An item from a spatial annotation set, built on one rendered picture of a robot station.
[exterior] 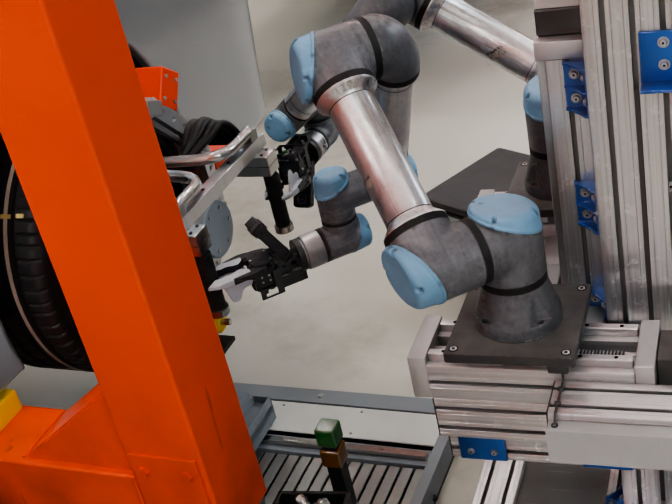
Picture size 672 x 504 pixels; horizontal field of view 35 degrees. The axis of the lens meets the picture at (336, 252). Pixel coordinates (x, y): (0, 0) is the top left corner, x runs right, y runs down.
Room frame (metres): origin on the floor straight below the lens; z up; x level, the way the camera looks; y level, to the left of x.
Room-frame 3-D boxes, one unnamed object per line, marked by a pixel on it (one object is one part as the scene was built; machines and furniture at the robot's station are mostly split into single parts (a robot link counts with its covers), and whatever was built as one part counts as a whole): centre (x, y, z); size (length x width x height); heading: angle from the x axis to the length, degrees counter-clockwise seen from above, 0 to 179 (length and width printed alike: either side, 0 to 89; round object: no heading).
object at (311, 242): (1.95, 0.05, 0.81); 0.08 x 0.05 x 0.08; 17
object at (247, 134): (2.18, 0.24, 1.03); 0.19 x 0.18 x 0.11; 62
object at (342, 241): (1.97, -0.02, 0.81); 0.11 x 0.08 x 0.09; 107
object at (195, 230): (1.90, 0.29, 0.93); 0.09 x 0.05 x 0.05; 62
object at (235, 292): (1.87, 0.22, 0.81); 0.09 x 0.03 x 0.06; 116
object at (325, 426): (1.56, 0.09, 0.64); 0.04 x 0.04 x 0.04; 62
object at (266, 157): (2.20, 0.13, 0.93); 0.09 x 0.05 x 0.05; 62
